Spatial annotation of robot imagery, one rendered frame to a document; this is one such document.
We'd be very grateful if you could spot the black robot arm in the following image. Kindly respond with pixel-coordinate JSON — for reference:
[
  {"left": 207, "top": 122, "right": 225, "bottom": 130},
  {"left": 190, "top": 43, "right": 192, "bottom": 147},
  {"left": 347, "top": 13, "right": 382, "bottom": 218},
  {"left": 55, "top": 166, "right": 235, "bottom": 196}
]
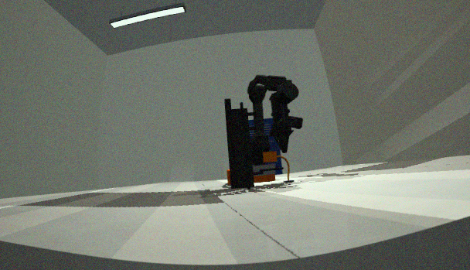
[{"left": 247, "top": 75, "right": 299, "bottom": 152}]

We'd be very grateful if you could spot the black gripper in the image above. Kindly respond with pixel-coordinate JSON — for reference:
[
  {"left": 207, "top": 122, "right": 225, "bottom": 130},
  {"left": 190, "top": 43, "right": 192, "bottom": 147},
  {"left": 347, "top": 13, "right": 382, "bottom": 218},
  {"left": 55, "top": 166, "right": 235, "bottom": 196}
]
[{"left": 269, "top": 106, "right": 298, "bottom": 153}]

